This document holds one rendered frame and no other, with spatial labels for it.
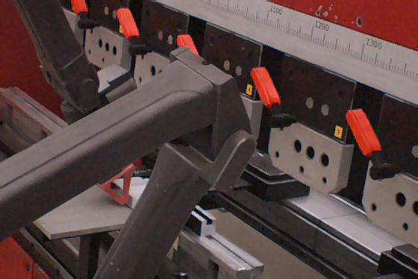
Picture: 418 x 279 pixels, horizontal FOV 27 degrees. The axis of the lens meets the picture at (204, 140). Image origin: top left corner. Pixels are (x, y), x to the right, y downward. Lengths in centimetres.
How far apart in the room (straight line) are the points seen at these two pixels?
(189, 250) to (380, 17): 60
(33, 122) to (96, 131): 123
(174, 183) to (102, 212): 54
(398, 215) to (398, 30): 23
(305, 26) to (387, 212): 28
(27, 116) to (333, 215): 80
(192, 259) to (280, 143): 34
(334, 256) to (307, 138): 44
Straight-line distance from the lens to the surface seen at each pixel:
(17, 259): 192
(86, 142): 84
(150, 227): 99
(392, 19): 111
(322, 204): 171
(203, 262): 150
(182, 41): 140
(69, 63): 134
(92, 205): 153
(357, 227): 163
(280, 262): 376
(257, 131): 134
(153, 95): 88
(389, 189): 112
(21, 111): 213
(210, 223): 153
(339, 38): 117
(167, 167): 98
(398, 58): 110
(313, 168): 122
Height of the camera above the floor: 160
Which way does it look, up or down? 18 degrees down
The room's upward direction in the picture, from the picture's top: 7 degrees clockwise
